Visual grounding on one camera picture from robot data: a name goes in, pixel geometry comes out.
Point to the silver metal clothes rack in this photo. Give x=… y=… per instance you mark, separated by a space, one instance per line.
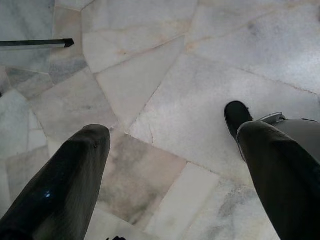
x=37 y=44

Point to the black robot foot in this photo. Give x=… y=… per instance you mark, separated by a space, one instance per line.
x=236 y=115

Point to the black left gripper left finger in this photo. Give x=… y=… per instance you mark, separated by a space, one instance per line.
x=62 y=180

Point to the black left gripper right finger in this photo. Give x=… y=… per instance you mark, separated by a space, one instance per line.
x=285 y=170

